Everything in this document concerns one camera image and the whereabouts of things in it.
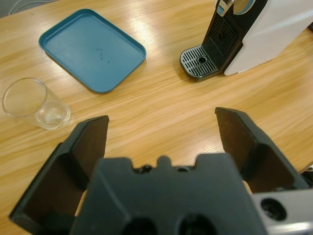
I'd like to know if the white capsule coffee machine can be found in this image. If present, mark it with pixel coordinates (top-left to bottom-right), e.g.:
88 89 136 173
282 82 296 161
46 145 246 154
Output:
202 0 313 76

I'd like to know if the teal plastic tray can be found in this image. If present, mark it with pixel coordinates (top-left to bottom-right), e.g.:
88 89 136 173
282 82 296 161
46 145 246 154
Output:
38 8 147 94

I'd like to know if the clear drinking glass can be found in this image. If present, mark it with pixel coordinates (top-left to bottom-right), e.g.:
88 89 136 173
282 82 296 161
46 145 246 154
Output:
1 77 72 131

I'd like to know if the white floor cable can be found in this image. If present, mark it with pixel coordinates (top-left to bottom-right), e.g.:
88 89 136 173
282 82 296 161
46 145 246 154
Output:
9 0 57 16

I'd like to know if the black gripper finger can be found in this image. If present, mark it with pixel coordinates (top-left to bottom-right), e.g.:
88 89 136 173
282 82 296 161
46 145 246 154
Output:
214 107 311 196
9 115 110 235

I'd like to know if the black drip tray metal grille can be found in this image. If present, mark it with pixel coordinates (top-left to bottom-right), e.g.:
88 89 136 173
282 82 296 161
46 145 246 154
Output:
179 45 220 82

